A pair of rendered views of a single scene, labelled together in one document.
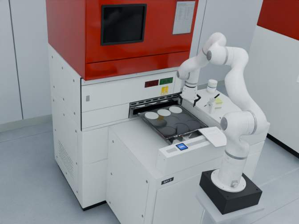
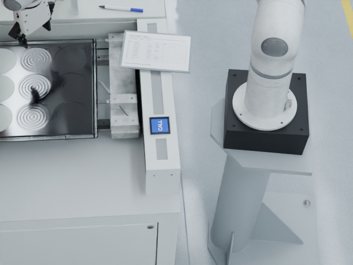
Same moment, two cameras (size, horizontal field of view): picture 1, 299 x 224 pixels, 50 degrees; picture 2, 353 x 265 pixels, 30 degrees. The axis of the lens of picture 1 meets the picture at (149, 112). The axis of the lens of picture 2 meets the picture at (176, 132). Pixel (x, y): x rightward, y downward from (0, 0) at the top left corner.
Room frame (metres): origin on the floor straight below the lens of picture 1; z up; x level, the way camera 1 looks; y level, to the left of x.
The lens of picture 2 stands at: (1.06, 0.68, 2.48)
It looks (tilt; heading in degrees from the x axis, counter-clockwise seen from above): 56 degrees down; 297
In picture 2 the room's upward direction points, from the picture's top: 4 degrees clockwise
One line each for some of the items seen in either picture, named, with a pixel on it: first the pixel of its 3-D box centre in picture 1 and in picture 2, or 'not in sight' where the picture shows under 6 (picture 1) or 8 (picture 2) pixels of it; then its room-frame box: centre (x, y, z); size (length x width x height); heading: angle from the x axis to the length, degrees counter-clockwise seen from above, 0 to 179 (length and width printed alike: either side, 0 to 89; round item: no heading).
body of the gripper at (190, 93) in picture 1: (189, 90); (30, 9); (2.04, -0.26, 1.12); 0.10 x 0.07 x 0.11; 81
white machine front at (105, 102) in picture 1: (135, 95); not in sight; (2.06, 0.12, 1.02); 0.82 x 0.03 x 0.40; 125
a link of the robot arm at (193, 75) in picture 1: (192, 72); not in sight; (2.03, -0.26, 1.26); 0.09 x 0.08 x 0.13; 113
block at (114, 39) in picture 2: not in sight; (121, 39); (1.88, -0.47, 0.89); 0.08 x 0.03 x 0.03; 35
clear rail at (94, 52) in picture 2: (187, 132); (95, 85); (1.84, -0.27, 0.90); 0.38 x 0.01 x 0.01; 125
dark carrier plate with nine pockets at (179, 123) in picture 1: (172, 119); (34, 88); (1.99, -0.17, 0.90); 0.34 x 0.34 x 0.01; 35
